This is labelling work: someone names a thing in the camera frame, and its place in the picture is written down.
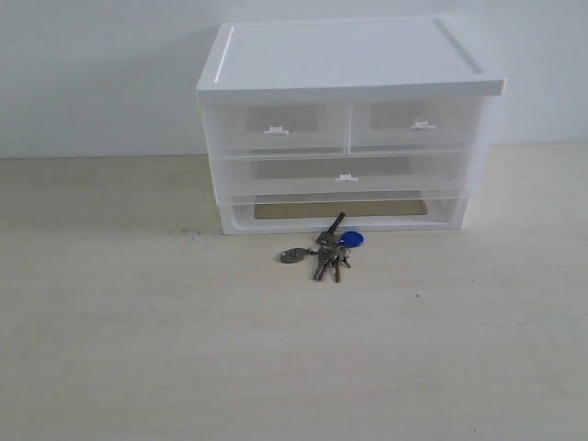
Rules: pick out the key bunch with blue tag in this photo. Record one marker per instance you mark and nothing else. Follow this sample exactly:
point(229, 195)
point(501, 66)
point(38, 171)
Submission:
point(332, 251)

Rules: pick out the white plastic drawer cabinet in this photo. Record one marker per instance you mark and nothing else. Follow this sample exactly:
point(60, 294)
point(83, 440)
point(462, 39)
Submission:
point(349, 62)

